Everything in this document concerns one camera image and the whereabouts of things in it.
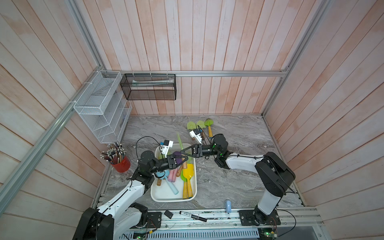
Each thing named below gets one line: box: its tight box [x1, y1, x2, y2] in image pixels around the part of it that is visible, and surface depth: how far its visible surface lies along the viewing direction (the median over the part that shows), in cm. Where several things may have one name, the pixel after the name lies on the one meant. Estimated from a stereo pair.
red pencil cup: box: [99, 142, 131, 173], surface depth 81 cm
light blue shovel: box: [155, 169, 179, 195], surface depth 83 cm
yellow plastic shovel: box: [182, 163, 194, 200], surface depth 86 cm
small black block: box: [163, 210, 174, 219], surface depth 77 cm
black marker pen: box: [179, 211, 208, 223], surface depth 76 cm
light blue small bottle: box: [226, 200, 232, 214], surface depth 78 cm
